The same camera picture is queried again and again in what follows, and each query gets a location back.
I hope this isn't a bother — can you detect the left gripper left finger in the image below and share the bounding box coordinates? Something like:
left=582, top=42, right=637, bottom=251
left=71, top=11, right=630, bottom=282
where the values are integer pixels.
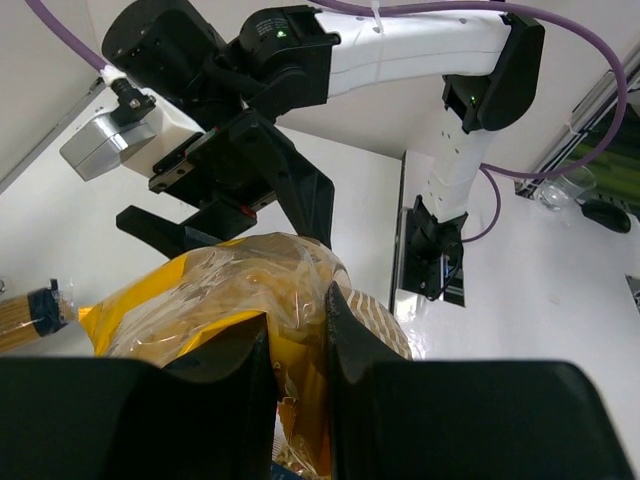
left=1, top=316, right=277, bottom=479

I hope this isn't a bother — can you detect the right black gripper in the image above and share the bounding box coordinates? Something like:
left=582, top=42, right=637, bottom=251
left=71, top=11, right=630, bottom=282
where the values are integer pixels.
left=116, top=109, right=334, bottom=259

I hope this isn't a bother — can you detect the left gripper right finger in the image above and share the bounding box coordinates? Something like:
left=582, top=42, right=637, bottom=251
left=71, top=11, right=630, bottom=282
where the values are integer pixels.
left=326, top=285, right=633, bottom=479

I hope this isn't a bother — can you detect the yellow macaroni bag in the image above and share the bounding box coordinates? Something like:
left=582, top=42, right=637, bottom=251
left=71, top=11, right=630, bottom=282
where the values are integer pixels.
left=80, top=233, right=412, bottom=478

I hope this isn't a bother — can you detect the blue-capped spaghetti pack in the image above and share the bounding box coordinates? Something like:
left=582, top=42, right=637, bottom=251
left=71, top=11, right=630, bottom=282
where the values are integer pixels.
left=1, top=279, right=77, bottom=353

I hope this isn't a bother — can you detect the clear glass cup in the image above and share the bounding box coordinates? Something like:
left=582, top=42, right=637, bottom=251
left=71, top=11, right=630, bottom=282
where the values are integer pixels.
left=534, top=166, right=597, bottom=212

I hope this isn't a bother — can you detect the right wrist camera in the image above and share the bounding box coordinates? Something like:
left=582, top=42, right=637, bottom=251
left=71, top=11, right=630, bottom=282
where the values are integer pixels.
left=59, top=74, right=204, bottom=181

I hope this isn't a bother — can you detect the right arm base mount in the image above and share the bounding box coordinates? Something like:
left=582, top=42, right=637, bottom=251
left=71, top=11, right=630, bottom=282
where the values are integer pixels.
left=390, top=151, right=468, bottom=311

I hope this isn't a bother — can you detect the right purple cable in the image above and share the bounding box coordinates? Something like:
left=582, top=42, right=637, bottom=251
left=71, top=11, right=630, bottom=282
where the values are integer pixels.
left=24, top=0, right=629, bottom=244

